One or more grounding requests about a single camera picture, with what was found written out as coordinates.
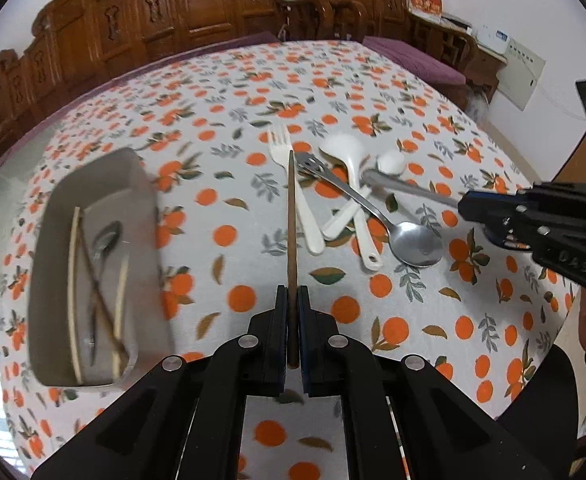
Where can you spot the rectangular metal tray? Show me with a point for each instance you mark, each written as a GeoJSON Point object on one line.
{"type": "Point", "coordinates": [53, 285]}

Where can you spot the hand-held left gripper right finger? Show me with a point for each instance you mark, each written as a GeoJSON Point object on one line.
{"type": "Point", "coordinates": [318, 350]}

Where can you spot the small steel spoon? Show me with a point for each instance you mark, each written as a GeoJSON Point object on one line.
{"type": "Point", "coordinates": [106, 241]}

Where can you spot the light wooden chopstick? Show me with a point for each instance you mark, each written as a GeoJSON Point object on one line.
{"type": "Point", "coordinates": [121, 310]}
{"type": "Point", "coordinates": [75, 290]}

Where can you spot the white device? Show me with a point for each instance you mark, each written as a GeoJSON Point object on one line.
{"type": "Point", "coordinates": [493, 39]}

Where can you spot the plain steel utensil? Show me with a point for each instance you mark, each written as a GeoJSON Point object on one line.
{"type": "Point", "coordinates": [413, 190]}

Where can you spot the red and gold box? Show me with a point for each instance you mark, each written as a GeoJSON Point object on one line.
{"type": "Point", "coordinates": [425, 2]}

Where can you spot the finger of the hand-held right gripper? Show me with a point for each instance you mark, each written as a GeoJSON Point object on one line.
{"type": "Point", "coordinates": [488, 207]}
{"type": "Point", "coordinates": [510, 241]}

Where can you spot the wooden side table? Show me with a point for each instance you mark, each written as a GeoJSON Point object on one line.
{"type": "Point", "coordinates": [453, 45]}

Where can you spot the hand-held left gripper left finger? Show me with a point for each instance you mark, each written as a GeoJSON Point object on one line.
{"type": "Point", "coordinates": [268, 350]}

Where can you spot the orange print tablecloth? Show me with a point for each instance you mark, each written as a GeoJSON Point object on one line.
{"type": "Point", "coordinates": [253, 100]}

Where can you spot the grey wall panel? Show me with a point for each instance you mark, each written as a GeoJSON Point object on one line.
{"type": "Point", "coordinates": [523, 75]}

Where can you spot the large white spoon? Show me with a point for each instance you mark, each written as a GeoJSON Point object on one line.
{"type": "Point", "coordinates": [345, 149]}

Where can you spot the white plastic fork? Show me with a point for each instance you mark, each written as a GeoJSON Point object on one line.
{"type": "Point", "coordinates": [300, 200]}

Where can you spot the clear plastic bag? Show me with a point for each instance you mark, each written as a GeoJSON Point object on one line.
{"type": "Point", "coordinates": [479, 102]}

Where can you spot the small white spoon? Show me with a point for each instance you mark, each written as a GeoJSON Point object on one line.
{"type": "Point", "coordinates": [390, 162]}

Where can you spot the purple armchair cushion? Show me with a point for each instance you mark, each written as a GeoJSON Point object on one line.
{"type": "Point", "coordinates": [418, 60]}

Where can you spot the carved wooden sofa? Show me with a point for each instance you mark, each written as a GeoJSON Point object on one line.
{"type": "Point", "coordinates": [123, 25]}

